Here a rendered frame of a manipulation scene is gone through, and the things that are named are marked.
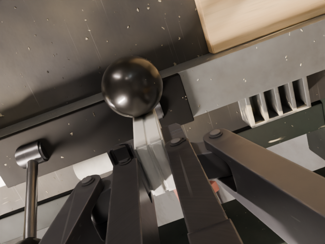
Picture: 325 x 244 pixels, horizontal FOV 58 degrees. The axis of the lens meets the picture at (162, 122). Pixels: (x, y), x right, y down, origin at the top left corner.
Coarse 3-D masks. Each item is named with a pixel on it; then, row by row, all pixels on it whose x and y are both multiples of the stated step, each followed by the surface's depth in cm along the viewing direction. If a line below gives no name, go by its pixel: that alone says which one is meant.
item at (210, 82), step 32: (288, 32) 28; (320, 32) 29; (192, 64) 29; (224, 64) 29; (256, 64) 29; (288, 64) 30; (320, 64) 30; (96, 96) 31; (192, 96) 29; (224, 96) 30
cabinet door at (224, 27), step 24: (216, 0) 29; (240, 0) 29; (264, 0) 29; (288, 0) 30; (312, 0) 30; (216, 24) 29; (240, 24) 30; (264, 24) 30; (288, 24) 30; (216, 48) 30
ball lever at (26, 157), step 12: (36, 144) 28; (24, 156) 27; (36, 156) 28; (48, 156) 29; (24, 168) 28; (36, 168) 27; (36, 180) 26; (36, 192) 26; (36, 204) 25; (24, 216) 24; (36, 216) 24; (24, 228) 23; (36, 228) 24; (24, 240) 22; (36, 240) 22
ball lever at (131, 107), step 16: (112, 64) 17; (128, 64) 17; (144, 64) 17; (112, 80) 17; (128, 80) 16; (144, 80) 16; (160, 80) 17; (112, 96) 17; (128, 96) 16; (144, 96) 17; (160, 96) 18; (128, 112) 17; (144, 112) 18; (160, 112) 27
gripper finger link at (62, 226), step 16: (96, 176) 14; (80, 192) 13; (96, 192) 13; (64, 208) 12; (80, 208) 12; (64, 224) 11; (80, 224) 11; (96, 224) 14; (48, 240) 10; (64, 240) 10; (80, 240) 11; (96, 240) 12
